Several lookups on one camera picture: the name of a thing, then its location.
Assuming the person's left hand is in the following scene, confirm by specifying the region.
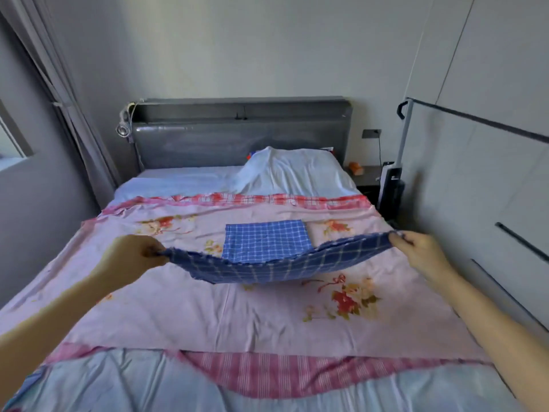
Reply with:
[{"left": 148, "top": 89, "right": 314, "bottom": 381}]
[{"left": 88, "top": 234, "right": 171, "bottom": 294}]

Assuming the person's right hand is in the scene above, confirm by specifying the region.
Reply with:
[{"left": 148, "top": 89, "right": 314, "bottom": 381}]
[{"left": 387, "top": 229, "right": 462, "bottom": 290}]

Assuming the blue checked cloth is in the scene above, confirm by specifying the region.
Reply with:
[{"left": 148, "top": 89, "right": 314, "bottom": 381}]
[{"left": 158, "top": 219, "right": 405, "bottom": 287}]

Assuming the person's left forearm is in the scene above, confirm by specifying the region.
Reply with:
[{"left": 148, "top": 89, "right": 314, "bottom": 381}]
[{"left": 0, "top": 270, "right": 120, "bottom": 406}]

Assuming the person's right forearm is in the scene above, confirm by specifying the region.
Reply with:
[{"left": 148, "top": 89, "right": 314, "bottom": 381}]
[{"left": 436, "top": 268, "right": 549, "bottom": 412}]

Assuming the black white standing device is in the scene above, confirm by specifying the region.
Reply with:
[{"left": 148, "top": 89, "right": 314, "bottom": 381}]
[{"left": 376, "top": 161, "right": 405, "bottom": 225}]

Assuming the dark nightstand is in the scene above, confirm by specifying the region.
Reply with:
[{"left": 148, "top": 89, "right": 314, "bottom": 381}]
[{"left": 352, "top": 163, "right": 406, "bottom": 223}]

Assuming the white bed sheet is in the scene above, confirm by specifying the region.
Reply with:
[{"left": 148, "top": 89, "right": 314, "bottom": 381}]
[{"left": 0, "top": 165, "right": 524, "bottom": 412}]

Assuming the clip-on bed lamp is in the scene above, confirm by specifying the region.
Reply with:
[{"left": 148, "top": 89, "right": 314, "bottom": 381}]
[{"left": 115, "top": 102, "right": 144, "bottom": 142}]

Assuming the white pillow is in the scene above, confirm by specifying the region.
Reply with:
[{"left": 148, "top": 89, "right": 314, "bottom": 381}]
[{"left": 230, "top": 146, "right": 362, "bottom": 201}]

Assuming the white framed window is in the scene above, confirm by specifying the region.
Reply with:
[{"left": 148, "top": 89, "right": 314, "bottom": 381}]
[{"left": 0, "top": 97, "right": 36, "bottom": 173}]

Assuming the grey padded headboard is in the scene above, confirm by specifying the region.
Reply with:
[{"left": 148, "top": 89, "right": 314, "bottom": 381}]
[{"left": 129, "top": 97, "right": 355, "bottom": 173}]

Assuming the grey curtain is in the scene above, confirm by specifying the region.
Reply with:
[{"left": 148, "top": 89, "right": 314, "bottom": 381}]
[{"left": 0, "top": 0, "right": 123, "bottom": 209}]

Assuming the white wardrobe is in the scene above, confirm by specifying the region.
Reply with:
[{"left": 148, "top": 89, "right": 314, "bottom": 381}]
[{"left": 396, "top": 0, "right": 549, "bottom": 340}]

